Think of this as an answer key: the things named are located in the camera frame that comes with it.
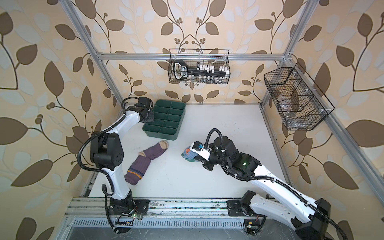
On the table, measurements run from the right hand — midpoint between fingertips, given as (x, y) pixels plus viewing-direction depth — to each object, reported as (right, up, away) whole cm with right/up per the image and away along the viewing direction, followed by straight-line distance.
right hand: (196, 155), depth 69 cm
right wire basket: (+52, +24, +5) cm, 57 cm away
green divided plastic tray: (-21, +19, +38) cm, 47 cm away
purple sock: (-34, -10, +20) cm, 41 cm away
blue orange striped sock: (-3, +1, -6) cm, 7 cm away
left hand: (-33, +19, +27) cm, 46 cm away
